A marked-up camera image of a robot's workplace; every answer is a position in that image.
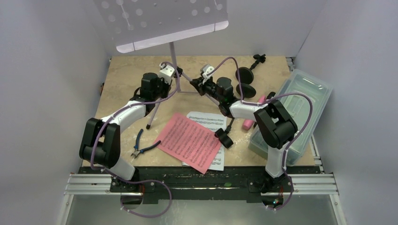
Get pink toy microphone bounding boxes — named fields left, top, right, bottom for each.
left=242, top=95, right=267, bottom=131

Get blue handled pliers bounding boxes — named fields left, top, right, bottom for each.
left=130, top=128, right=161, bottom=159

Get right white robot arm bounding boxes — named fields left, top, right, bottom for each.
left=190, top=77, right=298, bottom=191

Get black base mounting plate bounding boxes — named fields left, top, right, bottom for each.
left=71, top=166, right=320, bottom=204

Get aluminium rail frame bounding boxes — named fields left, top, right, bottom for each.
left=56, top=56, right=346, bottom=225

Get black microphone stand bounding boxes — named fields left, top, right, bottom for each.
left=214, top=83, right=257, bottom=149
left=235, top=54, right=266, bottom=84

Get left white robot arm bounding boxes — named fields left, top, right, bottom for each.
left=79, top=71, right=175, bottom=192

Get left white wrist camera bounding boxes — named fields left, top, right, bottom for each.
left=158, top=63, right=176, bottom=85

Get black microphone stand near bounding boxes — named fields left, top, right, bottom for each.
left=214, top=83, right=257, bottom=149

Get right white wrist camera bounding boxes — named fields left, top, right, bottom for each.
left=200, top=64, right=214, bottom=83

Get clear plastic storage box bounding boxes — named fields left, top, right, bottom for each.
left=248, top=68, right=334, bottom=166

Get black microphone stand far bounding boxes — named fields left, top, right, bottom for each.
left=235, top=54, right=266, bottom=84

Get white sheet music page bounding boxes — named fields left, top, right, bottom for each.
left=182, top=112, right=227, bottom=171

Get pink sheet music page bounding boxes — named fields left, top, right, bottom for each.
left=154, top=113, right=221, bottom=174

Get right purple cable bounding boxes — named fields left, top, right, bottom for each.
left=205, top=56, right=314, bottom=212

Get lilac music stand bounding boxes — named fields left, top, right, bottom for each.
left=94, top=0, right=229, bottom=114

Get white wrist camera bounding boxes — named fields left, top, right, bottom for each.
left=200, top=64, right=214, bottom=83
left=158, top=63, right=176, bottom=85

